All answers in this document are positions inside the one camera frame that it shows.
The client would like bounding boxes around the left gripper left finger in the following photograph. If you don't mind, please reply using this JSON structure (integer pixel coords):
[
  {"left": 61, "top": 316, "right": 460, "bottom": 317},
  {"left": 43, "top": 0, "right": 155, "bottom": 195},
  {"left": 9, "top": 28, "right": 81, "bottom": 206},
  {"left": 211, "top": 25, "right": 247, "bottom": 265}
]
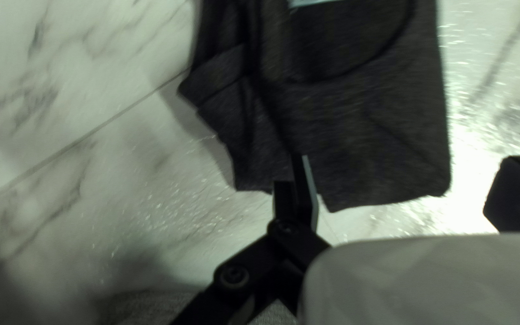
[{"left": 170, "top": 153, "right": 331, "bottom": 325}]

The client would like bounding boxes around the black sweatshirt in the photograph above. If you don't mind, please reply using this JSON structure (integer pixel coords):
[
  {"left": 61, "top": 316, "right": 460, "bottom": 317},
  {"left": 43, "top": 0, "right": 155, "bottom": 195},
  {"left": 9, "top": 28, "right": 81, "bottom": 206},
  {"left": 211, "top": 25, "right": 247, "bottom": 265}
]
[{"left": 178, "top": 0, "right": 453, "bottom": 214}]

